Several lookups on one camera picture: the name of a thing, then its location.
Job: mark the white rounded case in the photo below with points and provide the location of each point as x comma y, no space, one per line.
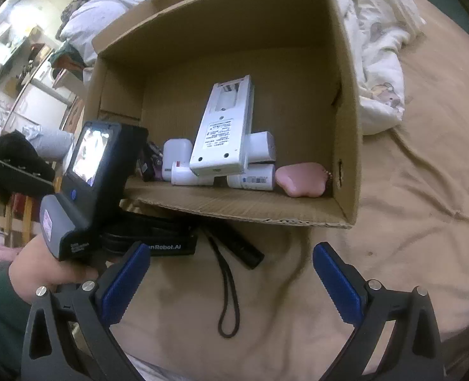
175,154

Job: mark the small plain white bottle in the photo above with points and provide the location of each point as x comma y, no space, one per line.
187,176

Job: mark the white remote control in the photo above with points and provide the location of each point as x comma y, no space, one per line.
222,127

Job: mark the person's left forearm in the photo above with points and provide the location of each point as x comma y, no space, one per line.
0,325

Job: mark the black jacket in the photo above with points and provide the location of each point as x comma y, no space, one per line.
12,162

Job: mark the kitchen counter with cabinets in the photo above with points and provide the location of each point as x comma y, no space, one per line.
40,99

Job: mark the brown cardboard box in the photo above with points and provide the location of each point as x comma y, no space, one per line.
290,71

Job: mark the cream bear print blanket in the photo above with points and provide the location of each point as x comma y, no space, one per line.
377,47

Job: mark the teal headboard cushion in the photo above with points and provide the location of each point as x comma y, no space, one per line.
458,10

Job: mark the white bottle with red label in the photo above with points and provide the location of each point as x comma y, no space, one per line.
254,178

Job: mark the pink cloud-shaped case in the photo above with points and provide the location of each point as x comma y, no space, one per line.
298,180

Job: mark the white charger plug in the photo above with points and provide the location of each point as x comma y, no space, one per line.
262,147

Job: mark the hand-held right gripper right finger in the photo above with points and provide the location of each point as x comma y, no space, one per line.
337,281

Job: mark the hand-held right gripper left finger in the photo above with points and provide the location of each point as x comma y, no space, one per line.
125,281

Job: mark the light blue duvet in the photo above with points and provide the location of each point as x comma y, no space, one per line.
91,16

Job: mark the person's left hand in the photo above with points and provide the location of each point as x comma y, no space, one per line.
40,274

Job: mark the wooden chair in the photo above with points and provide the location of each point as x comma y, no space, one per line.
28,214

